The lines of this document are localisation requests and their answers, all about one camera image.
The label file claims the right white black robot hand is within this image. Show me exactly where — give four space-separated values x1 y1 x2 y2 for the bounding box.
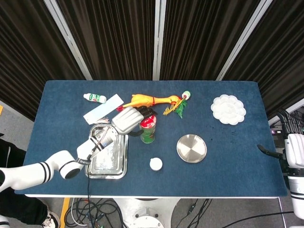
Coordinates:
257 108 304 168

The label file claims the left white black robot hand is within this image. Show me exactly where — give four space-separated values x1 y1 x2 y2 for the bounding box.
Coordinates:
111 106 155 138

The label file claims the green can with red lid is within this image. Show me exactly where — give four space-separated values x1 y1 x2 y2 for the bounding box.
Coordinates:
139 115 157 144

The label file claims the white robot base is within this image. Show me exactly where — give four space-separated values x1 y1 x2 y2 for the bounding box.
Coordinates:
114 198 179 228

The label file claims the yellow rubber chicken toy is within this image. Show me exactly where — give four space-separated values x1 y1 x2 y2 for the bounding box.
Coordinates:
116 93 184 112

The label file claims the white paper strip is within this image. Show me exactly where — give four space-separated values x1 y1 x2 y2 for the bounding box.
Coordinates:
83 94 124 125

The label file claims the small white bottle green label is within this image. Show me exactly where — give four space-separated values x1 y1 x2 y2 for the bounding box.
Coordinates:
83 93 107 104

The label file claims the rectangular steel tray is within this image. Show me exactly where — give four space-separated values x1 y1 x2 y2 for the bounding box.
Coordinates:
85 123 130 180

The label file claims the green yellow artificial plant sprig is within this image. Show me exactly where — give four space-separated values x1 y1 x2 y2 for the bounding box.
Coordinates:
162 98 189 119

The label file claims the round steel plate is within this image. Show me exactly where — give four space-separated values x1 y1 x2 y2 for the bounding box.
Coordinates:
176 134 208 164

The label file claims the white flower-shaped paint palette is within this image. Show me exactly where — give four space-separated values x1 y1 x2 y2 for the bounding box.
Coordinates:
210 94 247 125

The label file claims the dark pleated curtain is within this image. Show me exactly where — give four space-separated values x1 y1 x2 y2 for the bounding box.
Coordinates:
0 0 86 122
56 0 157 81
223 0 304 119
160 0 262 81

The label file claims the blue felt table cover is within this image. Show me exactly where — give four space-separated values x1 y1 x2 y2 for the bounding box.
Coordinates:
15 80 289 197

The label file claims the yellow floor tape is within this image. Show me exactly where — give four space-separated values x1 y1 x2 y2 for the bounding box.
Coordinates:
58 198 72 228

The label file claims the black jacket white stripe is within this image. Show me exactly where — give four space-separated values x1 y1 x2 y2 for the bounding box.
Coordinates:
0 139 26 168

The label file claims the black white sneaker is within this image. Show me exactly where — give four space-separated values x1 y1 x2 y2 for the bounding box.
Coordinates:
42 208 62 228

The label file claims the black trouser leg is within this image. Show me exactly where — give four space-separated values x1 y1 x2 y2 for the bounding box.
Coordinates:
0 191 48 225

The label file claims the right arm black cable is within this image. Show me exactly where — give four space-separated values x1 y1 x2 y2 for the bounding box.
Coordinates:
220 210 295 228

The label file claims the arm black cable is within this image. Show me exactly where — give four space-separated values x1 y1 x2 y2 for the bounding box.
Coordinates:
85 152 94 228
220 210 295 228

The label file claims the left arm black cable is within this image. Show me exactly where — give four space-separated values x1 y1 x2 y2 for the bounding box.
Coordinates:
85 152 94 228

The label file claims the white partition post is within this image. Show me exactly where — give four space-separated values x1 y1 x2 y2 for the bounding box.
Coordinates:
152 0 167 81
215 0 274 81
44 0 93 81

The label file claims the black floor cable tangle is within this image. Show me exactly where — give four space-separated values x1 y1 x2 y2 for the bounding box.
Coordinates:
65 198 124 228

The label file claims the black cable with inline box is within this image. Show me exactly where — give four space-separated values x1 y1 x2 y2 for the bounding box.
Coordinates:
174 198 212 228

